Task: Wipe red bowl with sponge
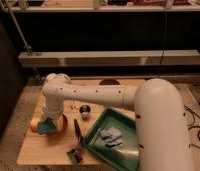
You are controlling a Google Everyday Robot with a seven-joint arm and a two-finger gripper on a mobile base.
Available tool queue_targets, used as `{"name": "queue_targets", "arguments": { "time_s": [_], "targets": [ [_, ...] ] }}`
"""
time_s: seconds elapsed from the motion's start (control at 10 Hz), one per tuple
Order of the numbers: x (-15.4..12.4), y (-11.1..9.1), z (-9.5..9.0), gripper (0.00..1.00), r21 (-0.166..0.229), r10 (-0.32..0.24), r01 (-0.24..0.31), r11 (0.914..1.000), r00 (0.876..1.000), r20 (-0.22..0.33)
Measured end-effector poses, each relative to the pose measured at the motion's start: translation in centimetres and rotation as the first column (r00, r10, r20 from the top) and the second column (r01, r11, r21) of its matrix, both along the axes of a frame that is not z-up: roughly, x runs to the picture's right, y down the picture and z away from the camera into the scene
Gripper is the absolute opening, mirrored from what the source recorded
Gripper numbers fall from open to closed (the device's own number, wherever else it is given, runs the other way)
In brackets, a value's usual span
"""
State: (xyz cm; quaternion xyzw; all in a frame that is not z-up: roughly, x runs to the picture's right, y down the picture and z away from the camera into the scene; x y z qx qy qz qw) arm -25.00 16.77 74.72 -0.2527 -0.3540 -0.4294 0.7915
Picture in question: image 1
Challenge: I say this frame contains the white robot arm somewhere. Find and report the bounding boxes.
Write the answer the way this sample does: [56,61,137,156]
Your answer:
[42,73,195,171]

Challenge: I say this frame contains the teal sponge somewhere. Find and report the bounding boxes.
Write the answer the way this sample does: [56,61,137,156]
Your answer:
[37,118,56,134]

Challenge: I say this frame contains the metal diagonal pole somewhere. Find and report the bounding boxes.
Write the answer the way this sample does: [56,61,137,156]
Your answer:
[4,0,42,83]

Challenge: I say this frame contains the small round dark knob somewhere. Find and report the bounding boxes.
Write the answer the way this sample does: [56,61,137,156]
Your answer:
[79,105,91,120]

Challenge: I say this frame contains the wooden board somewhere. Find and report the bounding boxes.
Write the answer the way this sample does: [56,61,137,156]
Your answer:
[17,79,144,167]

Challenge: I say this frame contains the white shelf beam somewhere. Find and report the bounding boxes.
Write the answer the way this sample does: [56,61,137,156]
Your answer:
[18,50,200,68]

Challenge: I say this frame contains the grey crumpled cloth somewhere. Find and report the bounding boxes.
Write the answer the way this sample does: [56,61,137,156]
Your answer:
[100,127,123,147]

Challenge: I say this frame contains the black cables on floor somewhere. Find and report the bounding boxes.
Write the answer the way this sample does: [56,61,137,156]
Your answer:
[184,96,200,152]

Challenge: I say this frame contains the green plastic tray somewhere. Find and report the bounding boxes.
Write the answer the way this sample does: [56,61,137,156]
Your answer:
[83,108,139,171]

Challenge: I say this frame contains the black spatula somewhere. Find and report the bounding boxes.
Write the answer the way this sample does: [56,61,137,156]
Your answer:
[67,120,83,164]

